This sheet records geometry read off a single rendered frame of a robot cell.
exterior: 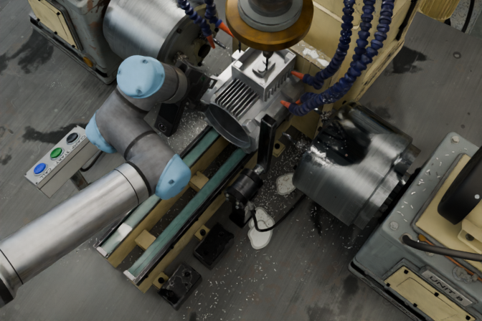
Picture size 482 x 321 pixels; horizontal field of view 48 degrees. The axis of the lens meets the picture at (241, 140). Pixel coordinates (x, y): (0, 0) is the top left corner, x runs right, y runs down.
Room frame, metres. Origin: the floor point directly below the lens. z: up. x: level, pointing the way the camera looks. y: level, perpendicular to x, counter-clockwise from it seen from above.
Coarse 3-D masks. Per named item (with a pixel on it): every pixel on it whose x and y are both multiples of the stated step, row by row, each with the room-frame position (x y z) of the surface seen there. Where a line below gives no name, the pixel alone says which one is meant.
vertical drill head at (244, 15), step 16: (240, 0) 0.71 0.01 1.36; (256, 0) 0.68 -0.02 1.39; (272, 0) 0.67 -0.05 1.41; (288, 0) 0.69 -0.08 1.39; (304, 0) 0.74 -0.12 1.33; (240, 16) 0.69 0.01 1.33; (256, 16) 0.67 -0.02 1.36; (272, 16) 0.67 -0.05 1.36; (288, 16) 0.68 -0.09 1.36; (304, 16) 0.69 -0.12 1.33; (240, 32) 0.65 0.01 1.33; (256, 32) 0.65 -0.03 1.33; (272, 32) 0.65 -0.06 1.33; (288, 32) 0.65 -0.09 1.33; (304, 32) 0.66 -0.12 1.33; (240, 48) 0.70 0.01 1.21; (256, 48) 0.63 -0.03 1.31; (272, 48) 0.63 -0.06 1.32
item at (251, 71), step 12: (252, 48) 0.76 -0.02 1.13; (240, 60) 0.72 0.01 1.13; (252, 60) 0.73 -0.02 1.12; (264, 60) 0.72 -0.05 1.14; (276, 60) 0.73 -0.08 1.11; (288, 60) 0.72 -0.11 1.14; (240, 72) 0.68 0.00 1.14; (252, 72) 0.70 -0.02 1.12; (264, 72) 0.69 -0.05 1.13; (276, 72) 0.70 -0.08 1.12; (288, 72) 0.71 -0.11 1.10; (252, 84) 0.66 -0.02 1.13; (264, 84) 0.65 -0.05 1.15; (276, 84) 0.67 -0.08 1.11; (264, 96) 0.64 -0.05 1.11
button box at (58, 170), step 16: (80, 128) 0.57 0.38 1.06; (64, 144) 0.52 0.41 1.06; (80, 144) 0.52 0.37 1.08; (48, 160) 0.48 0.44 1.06; (64, 160) 0.47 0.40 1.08; (80, 160) 0.49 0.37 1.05; (32, 176) 0.44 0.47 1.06; (48, 176) 0.44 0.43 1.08; (64, 176) 0.45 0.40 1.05; (48, 192) 0.41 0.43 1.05
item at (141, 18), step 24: (120, 0) 0.87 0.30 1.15; (144, 0) 0.87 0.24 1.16; (168, 0) 0.87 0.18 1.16; (192, 0) 0.88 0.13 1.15; (120, 24) 0.82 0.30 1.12; (144, 24) 0.81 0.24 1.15; (168, 24) 0.80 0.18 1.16; (192, 24) 0.83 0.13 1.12; (120, 48) 0.79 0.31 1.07; (144, 48) 0.76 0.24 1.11; (168, 48) 0.76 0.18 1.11; (192, 48) 0.82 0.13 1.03
